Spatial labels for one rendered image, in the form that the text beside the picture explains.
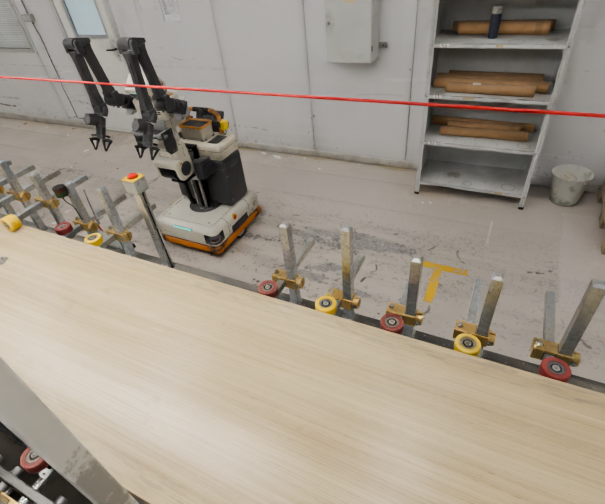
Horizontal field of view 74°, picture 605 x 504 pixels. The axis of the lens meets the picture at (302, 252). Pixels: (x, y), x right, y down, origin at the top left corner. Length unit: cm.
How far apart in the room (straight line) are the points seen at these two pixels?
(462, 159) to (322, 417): 324
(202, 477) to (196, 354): 41
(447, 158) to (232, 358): 318
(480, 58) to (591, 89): 84
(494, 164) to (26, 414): 386
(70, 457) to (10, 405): 18
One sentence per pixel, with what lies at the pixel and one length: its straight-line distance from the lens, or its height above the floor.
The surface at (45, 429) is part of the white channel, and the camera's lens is 82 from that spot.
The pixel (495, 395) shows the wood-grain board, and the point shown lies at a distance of 135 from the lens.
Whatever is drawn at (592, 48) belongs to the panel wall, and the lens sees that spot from 381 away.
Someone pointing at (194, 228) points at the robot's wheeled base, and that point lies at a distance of 321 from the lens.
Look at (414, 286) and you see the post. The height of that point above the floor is 99.
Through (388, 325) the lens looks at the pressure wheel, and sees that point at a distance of 143.
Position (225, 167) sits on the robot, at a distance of 315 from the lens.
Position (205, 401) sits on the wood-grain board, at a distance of 134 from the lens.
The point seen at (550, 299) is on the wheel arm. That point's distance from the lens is 176.
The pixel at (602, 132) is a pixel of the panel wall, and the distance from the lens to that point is 403.
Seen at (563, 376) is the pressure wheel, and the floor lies 91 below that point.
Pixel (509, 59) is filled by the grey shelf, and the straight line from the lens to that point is 379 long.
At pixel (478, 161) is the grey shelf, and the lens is 410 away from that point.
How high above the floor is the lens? 200
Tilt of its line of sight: 39 degrees down
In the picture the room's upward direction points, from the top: 7 degrees counter-clockwise
